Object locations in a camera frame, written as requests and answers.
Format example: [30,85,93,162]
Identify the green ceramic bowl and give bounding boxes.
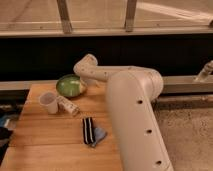
[56,74,87,98]

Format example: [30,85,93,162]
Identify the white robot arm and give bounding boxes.
[74,54,174,171]

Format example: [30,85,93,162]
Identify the white tipped-over bottle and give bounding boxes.
[57,96,79,116]

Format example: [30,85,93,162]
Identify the white plastic cup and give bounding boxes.
[39,92,58,114]

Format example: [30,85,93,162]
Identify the black striped sponge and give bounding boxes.
[82,117,95,145]

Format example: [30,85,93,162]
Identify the dark objects at left edge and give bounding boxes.
[0,108,12,164]

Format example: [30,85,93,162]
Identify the white object at right edge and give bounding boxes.
[195,60,213,82]

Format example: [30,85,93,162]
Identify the metal window post left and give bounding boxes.
[57,0,72,34]

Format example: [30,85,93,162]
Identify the metal window post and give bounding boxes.
[124,0,137,32]
[57,0,72,34]

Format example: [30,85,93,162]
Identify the metal window post right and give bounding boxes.
[124,0,137,32]

